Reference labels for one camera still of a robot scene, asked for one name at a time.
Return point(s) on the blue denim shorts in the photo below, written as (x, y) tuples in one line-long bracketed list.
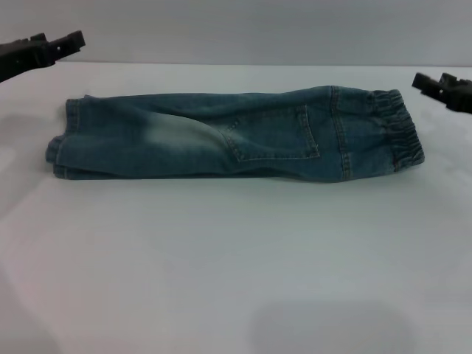
[(221, 140)]

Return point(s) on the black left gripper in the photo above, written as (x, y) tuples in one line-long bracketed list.
[(22, 57)]

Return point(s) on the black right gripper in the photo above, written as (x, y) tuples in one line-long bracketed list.
[(461, 99)]

